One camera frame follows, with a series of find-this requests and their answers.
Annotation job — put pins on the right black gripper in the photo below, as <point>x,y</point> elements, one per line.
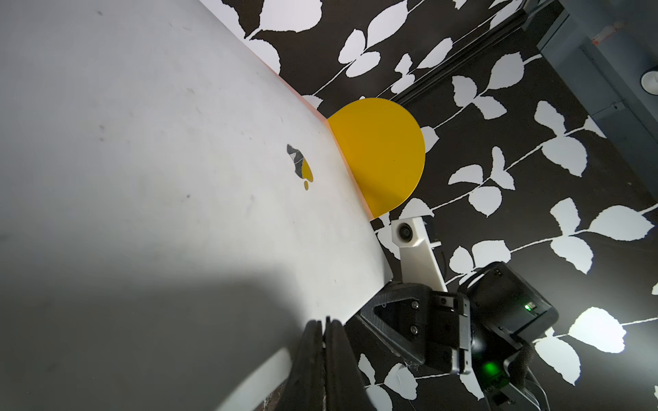
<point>507,315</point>

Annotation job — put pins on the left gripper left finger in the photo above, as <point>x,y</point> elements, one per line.
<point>304,389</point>

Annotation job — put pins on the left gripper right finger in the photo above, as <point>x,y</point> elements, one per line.
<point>345,389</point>

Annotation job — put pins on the silver laptop computer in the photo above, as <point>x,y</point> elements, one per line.
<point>172,215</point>

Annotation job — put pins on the yellow shelf with blue board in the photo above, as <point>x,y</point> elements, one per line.
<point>383,147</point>

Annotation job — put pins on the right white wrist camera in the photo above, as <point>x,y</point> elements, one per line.
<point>417,240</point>

